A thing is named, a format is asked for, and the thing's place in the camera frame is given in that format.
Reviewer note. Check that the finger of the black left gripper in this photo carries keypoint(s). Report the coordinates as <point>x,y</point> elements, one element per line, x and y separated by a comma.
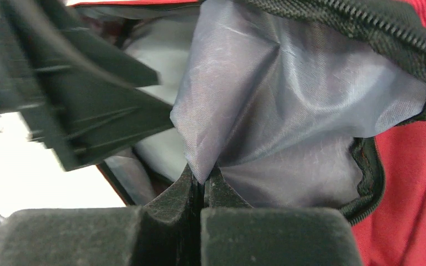
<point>110,61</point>
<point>79,114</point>

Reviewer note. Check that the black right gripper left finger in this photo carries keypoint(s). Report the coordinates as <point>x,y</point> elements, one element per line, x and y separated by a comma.
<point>173,223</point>

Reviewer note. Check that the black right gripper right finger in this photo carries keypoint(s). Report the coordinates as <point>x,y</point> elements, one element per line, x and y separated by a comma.
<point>218,193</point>

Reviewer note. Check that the red student backpack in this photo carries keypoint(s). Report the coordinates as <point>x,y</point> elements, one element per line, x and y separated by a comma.
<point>285,142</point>

